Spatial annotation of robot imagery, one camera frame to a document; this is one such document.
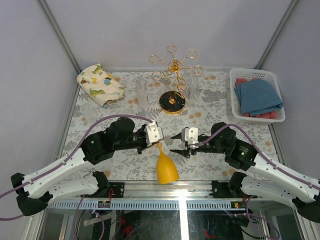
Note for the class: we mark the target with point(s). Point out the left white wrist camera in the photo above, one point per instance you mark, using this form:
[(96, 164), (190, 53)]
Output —
[(154, 133)]

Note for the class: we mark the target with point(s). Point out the red cloth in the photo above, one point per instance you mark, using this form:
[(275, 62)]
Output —
[(265, 115)]

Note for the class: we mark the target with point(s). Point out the blue folded cloth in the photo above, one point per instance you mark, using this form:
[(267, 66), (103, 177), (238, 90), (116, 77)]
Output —
[(257, 96)]

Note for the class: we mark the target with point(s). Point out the yellow plastic goblet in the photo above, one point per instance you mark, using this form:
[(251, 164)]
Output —
[(166, 169)]

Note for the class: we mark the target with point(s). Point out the gold wine glass rack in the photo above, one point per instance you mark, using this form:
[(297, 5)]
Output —
[(173, 101)]

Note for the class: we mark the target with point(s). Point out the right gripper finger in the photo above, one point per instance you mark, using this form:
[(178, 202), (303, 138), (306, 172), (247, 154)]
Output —
[(177, 137), (182, 152)]

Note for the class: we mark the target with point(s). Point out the aluminium front rail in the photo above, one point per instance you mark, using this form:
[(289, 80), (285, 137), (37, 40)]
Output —
[(149, 195)]

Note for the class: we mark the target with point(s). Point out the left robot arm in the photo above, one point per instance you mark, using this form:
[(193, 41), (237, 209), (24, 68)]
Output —
[(37, 190)]

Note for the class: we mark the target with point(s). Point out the slim clear champagne flute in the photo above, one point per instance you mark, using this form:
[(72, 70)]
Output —
[(194, 72)]

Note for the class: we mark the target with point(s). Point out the floral table mat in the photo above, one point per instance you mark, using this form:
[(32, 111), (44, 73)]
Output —
[(213, 106)]

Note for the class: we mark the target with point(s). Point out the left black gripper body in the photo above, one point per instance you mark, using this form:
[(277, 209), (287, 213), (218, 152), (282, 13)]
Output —
[(138, 140)]

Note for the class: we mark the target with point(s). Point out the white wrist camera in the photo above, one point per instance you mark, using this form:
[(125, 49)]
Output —
[(189, 135), (154, 133)]

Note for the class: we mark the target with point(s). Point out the dinosaur print cloth bag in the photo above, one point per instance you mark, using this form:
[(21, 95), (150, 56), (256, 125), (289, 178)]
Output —
[(100, 85)]

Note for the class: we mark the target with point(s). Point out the white plastic basket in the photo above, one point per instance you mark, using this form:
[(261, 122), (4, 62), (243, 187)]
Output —
[(255, 96)]

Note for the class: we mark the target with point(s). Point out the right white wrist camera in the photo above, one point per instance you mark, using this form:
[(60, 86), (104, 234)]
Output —
[(189, 135)]

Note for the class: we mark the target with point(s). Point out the tall clear flute glass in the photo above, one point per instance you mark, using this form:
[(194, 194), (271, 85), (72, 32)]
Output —
[(142, 94)]

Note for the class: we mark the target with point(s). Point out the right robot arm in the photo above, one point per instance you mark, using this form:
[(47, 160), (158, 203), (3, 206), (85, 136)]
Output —
[(256, 173)]

